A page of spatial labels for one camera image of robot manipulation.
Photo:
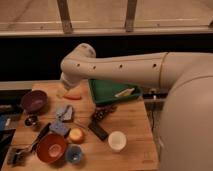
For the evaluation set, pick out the wooden cutting board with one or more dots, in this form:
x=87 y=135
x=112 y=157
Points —
x=130 y=117

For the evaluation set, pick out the blue cup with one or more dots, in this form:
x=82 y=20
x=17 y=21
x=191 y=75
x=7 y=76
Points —
x=73 y=154

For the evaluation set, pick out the black remote control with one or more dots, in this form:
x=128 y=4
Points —
x=98 y=131

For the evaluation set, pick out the red orange bowl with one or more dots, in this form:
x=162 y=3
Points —
x=51 y=148

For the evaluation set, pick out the dark grape bunch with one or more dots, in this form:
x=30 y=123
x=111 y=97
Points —
x=101 y=112

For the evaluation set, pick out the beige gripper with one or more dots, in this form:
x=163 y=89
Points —
x=61 y=93

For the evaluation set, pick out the purple bowl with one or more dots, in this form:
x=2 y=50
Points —
x=34 y=101

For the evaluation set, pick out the orange carrot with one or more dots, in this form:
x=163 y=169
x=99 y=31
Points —
x=72 y=97

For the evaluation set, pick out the red yellow apple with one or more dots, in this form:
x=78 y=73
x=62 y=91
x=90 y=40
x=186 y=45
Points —
x=76 y=135

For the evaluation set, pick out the small metal cup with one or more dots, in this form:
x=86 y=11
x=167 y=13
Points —
x=32 y=122

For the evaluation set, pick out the black handled utensil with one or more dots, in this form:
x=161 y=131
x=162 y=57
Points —
x=42 y=133

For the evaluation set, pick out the black dish brush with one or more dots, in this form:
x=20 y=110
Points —
x=16 y=155

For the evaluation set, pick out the white cup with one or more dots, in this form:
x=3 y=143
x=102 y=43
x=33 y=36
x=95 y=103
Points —
x=117 y=141

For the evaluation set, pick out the green plastic tray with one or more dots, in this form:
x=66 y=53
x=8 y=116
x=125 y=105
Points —
x=104 y=92

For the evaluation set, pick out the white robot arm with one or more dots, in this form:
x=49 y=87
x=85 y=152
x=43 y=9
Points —
x=186 y=125

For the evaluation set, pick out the yellow banana piece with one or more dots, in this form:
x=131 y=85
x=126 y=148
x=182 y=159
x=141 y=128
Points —
x=125 y=92

